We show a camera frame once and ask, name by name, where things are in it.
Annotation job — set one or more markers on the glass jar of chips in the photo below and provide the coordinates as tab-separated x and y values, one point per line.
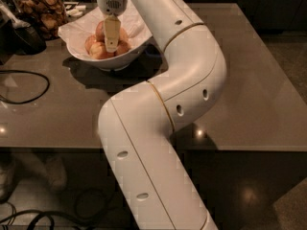
48	15

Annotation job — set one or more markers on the right rear apple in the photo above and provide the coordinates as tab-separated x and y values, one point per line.
123	35

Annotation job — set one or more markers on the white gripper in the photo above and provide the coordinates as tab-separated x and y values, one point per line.
110	3

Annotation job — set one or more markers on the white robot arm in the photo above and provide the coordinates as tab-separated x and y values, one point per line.
135	124

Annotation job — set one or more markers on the white paper bowl liner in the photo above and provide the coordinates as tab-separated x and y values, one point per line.
79	30

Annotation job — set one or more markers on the white ceramic bowl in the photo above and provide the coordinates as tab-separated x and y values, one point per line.
114	63

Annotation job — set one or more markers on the small white packets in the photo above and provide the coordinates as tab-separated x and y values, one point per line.
75	10

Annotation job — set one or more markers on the front right apple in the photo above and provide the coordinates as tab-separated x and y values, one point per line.
122	48

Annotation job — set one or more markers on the far left apple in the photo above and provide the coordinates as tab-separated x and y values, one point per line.
90	43

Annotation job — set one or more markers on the front left apple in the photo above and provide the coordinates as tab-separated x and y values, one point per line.
98	51

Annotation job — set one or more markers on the white shoe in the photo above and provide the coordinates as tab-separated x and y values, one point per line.
56	173

